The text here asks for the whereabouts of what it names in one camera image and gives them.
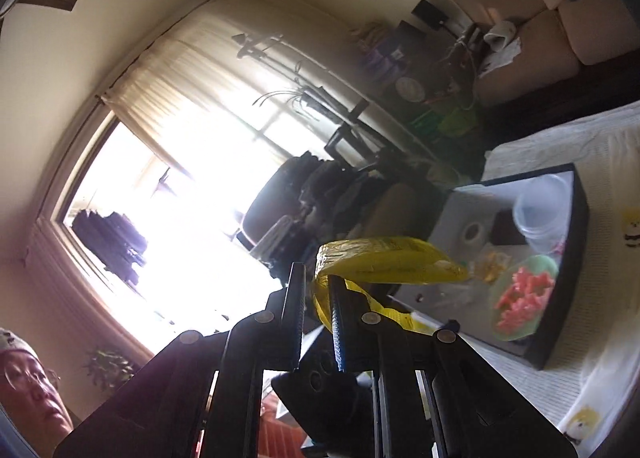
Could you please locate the clear plastic cup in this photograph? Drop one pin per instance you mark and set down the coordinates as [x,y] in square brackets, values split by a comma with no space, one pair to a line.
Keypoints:
[542,210]

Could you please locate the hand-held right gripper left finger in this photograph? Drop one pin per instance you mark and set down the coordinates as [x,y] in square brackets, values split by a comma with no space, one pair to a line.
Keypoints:
[296,308]

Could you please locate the brown chair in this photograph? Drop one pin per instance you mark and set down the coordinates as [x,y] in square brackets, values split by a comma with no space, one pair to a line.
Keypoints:
[272,203]

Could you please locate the green houseplant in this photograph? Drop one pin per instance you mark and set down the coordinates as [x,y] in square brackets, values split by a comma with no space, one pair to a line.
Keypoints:
[111,370]

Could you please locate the round white plate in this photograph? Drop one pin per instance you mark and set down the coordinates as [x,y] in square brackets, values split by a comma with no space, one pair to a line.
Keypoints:
[410,89]

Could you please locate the white crumpled paper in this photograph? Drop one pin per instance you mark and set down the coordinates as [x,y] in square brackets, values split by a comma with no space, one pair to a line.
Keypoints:
[500,45]

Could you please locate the black storage tray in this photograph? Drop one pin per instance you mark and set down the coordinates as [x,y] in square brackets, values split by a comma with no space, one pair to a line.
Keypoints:
[465,210]

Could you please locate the white tape roll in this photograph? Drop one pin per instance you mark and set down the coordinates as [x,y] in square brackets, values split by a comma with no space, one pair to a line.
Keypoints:
[472,233]

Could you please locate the cream window curtain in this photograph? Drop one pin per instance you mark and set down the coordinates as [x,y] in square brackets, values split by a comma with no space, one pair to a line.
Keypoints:
[200,63]

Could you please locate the yellow plastic bag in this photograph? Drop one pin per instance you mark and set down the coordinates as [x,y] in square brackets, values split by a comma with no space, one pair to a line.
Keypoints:
[380,260]

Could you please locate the white striped tablecloth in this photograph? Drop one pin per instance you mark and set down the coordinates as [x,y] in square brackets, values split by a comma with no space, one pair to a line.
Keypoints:
[607,288]

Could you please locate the purple box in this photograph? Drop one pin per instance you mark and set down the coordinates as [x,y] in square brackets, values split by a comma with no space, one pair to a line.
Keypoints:
[384,58]

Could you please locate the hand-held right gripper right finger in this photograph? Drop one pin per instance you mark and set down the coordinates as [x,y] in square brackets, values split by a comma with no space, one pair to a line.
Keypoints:
[340,338]

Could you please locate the green plate with pink pieces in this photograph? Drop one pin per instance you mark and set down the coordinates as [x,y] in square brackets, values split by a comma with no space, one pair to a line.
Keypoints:
[525,298]

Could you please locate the black speaker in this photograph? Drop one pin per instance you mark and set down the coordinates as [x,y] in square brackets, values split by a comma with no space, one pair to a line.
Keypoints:
[430,14]

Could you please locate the green box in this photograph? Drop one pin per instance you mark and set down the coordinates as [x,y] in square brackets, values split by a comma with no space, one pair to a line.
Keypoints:
[445,123]

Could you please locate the person's head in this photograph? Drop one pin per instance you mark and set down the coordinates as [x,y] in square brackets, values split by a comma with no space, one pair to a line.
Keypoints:
[27,388]

